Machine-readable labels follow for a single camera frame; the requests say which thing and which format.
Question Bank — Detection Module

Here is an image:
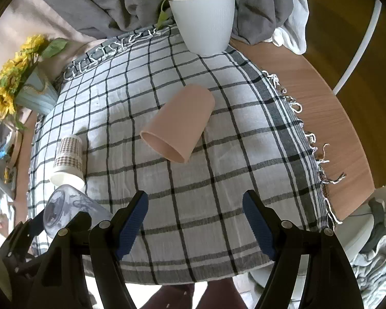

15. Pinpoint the clear plastic cup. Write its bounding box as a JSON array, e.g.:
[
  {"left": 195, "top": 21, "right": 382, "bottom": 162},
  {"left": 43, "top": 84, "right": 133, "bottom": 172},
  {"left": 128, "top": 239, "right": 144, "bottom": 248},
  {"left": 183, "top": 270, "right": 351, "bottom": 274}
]
[{"left": 43, "top": 185, "right": 113, "bottom": 238}]

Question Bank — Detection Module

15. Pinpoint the checkered paper cup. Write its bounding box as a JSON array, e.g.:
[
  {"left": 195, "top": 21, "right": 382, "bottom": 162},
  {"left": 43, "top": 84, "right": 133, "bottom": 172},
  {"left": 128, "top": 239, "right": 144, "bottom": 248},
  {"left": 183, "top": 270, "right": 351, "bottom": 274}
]
[{"left": 49, "top": 135, "right": 85, "bottom": 191}]

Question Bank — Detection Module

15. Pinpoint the pink cup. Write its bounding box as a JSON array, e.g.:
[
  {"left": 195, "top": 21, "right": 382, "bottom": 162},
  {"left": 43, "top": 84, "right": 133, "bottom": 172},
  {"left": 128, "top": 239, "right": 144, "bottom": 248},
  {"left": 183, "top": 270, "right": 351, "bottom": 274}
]
[{"left": 140, "top": 84, "right": 215, "bottom": 163}]

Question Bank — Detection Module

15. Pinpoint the plaid tablecloth with fringe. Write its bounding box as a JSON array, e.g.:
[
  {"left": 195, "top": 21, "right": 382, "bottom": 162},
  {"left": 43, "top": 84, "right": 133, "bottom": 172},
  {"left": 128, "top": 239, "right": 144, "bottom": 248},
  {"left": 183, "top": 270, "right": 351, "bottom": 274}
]
[{"left": 27, "top": 26, "right": 337, "bottom": 285}]

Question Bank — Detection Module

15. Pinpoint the grey white rumpled cloth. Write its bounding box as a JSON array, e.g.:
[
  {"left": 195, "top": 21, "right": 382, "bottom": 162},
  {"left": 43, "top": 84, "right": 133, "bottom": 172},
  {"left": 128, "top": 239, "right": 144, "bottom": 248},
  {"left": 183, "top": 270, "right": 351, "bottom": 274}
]
[{"left": 352, "top": 198, "right": 386, "bottom": 308}]

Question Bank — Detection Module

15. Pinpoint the light blue ribbed vase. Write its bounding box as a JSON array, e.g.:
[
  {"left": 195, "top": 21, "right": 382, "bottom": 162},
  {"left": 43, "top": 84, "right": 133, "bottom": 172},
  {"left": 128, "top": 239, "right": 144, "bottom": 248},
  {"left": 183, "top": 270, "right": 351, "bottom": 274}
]
[{"left": 15, "top": 66, "right": 58, "bottom": 116}]

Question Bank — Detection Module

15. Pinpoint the yellow sunflower bouquet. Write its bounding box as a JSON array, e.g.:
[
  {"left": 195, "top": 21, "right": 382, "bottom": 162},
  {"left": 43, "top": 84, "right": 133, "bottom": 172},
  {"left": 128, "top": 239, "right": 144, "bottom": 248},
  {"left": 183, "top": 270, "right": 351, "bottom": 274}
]
[{"left": 0, "top": 34, "right": 69, "bottom": 131}]

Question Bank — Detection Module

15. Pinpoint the white sheer curtain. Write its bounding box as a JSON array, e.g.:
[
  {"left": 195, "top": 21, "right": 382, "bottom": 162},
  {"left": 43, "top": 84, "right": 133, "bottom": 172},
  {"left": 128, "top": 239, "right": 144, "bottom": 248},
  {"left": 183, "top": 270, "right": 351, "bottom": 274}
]
[{"left": 265, "top": 0, "right": 310, "bottom": 55}]

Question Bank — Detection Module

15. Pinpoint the white plant pot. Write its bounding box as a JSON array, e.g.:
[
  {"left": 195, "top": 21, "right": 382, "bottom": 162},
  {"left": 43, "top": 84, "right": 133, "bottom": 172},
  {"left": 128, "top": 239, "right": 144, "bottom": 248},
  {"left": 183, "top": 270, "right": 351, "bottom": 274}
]
[{"left": 169, "top": 0, "right": 235, "bottom": 56}]

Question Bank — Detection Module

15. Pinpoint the grey curtain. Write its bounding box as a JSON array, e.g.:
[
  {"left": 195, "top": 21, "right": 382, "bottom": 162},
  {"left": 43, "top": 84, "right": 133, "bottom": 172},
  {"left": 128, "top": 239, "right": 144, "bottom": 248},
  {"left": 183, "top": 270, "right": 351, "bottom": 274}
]
[{"left": 44, "top": 0, "right": 294, "bottom": 45}]

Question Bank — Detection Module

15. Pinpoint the white lamp pole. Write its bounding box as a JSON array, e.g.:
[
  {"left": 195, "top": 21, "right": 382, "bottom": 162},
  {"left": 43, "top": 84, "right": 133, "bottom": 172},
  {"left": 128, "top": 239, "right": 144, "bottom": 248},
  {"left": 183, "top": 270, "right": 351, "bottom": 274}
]
[{"left": 332, "top": 0, "right": 383, "bottom": 96}]

